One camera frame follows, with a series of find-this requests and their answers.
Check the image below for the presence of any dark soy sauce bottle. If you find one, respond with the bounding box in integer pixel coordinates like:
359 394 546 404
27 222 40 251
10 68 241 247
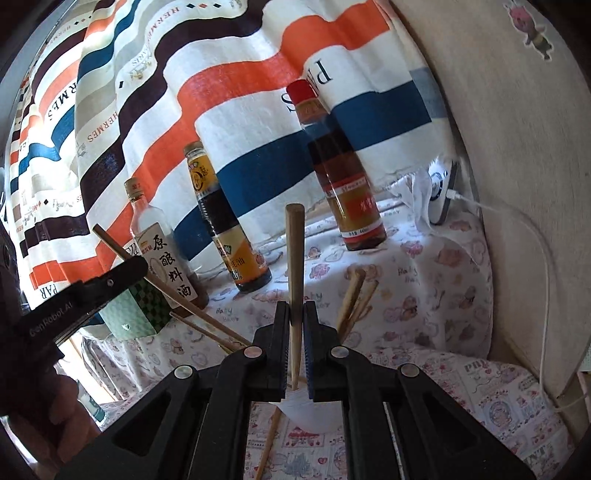
183 141 273 294

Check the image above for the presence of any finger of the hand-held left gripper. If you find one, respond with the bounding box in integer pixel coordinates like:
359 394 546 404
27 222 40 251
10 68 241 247
68 256 150 303

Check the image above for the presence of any striped curtain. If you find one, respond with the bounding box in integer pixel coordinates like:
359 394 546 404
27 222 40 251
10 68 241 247
0 0 455 325

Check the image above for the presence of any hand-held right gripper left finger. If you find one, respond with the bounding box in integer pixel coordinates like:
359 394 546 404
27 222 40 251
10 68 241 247
53 301 293 480

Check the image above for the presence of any pink printed tablecloth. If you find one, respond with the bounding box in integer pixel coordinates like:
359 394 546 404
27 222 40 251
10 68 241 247
97 348 575 480

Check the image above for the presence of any person's left hand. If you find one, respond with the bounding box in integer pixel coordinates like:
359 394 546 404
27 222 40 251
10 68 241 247
8 368 101 468

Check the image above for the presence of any white charging device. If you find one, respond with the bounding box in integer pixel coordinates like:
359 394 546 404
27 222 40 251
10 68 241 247
427 157 463 227

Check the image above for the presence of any white cable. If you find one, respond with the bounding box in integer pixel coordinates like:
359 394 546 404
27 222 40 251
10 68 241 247
452 190 580 414

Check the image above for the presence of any white cup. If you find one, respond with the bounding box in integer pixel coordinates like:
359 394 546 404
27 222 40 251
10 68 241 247
271 387 345 435

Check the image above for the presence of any clear cooking wine bottle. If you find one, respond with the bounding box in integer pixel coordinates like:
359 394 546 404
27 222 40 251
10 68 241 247
124 178 210 311

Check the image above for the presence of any clear plastic bag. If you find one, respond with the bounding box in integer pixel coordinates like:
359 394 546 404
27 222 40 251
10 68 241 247
392 168 438 234

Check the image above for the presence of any cartoon wall sticker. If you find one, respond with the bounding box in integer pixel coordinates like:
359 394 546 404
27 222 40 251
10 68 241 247
502 0 555 62

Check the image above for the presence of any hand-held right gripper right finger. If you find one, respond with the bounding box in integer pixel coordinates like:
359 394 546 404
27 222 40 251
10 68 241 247
302 300 539 480

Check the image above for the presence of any red cap sauce bottle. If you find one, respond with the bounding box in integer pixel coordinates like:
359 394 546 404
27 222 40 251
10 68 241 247
285 79 387 252

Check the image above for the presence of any green checkered box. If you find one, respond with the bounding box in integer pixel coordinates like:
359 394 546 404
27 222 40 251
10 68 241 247
98 276 177 341

